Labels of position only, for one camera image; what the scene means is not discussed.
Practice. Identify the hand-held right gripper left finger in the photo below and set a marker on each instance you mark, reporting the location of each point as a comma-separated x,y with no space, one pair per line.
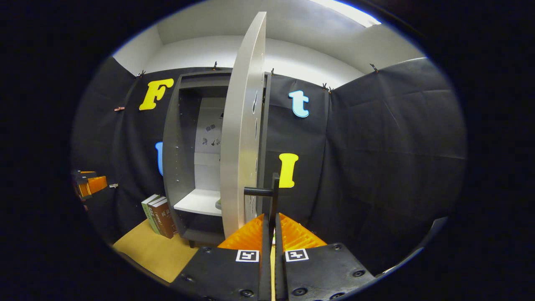
265,271

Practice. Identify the beige cabinet door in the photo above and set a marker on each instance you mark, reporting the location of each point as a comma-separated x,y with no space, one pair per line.
238,146

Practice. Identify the white cabinet shelf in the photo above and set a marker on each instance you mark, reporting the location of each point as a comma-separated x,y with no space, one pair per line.
198,202

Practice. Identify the black backdrop cloth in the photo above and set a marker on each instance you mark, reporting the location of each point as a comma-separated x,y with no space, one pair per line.
397,167

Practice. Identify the small green bottle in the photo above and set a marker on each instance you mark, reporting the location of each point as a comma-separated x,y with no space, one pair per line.
218,204

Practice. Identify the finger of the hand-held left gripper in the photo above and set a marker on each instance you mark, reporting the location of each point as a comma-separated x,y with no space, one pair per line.
83,174
96,185

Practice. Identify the dark grey cabinet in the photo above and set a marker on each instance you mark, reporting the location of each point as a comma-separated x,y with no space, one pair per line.
171,167

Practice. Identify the dark brown spine book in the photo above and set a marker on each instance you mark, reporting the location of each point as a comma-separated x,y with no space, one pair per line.
154,219

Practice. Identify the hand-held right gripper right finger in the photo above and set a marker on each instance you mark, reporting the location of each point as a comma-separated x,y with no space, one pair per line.
280,271

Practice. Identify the long ceiling light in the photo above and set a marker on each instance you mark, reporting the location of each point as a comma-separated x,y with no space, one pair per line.
351,12

